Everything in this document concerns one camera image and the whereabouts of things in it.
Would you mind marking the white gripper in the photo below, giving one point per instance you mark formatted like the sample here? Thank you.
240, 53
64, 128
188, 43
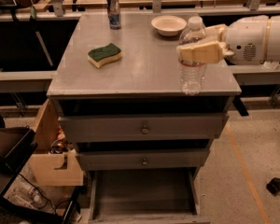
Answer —
244, 39

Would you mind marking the clear plastic water bottle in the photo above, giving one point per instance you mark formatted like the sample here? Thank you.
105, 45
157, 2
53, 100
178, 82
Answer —
191, 72

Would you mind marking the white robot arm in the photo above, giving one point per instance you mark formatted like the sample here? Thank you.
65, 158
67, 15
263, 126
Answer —
272, 41

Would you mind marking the clear soap dispenser bottle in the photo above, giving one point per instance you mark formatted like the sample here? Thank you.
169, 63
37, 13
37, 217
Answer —
271, 65

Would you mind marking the grey drawer cabinet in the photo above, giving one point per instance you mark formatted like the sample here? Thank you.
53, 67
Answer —
144, 81

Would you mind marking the grey top drawer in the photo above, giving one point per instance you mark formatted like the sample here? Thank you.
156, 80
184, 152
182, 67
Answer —
115, 128

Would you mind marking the grey middle drawer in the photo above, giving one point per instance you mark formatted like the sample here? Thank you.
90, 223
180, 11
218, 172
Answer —
142, 159

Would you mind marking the grey open bottom drawer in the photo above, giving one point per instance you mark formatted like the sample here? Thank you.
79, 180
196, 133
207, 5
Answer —
152, 196

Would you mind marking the plastic bottle on floor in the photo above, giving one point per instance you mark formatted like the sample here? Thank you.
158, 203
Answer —
32, 195

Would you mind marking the white bowl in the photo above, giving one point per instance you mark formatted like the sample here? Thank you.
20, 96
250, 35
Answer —
168, 25

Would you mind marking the blue energy drink can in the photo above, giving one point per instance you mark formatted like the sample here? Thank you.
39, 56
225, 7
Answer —
113, 13

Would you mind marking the green yellow sponge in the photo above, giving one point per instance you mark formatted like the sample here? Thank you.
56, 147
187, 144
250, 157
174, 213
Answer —
104, 55

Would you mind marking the black chair caster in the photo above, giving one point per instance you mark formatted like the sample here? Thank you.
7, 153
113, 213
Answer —
273, 186

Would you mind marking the wooden crate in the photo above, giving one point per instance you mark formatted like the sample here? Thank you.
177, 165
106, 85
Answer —
54, 162

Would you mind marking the black cart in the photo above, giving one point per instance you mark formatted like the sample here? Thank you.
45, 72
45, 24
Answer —
16, 147

